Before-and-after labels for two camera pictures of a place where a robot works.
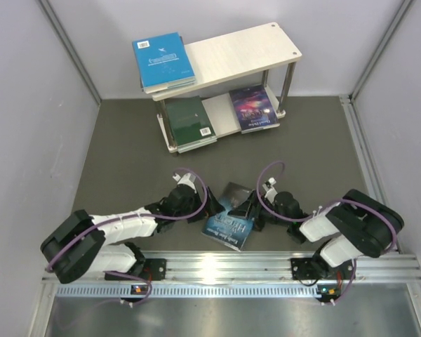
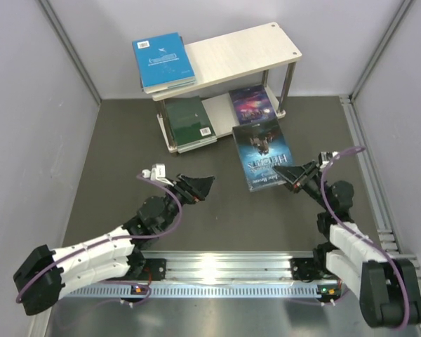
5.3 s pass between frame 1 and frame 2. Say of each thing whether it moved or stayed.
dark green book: stayed
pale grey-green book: stayed
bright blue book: stayed
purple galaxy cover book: stayed
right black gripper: moved
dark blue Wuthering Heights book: moved
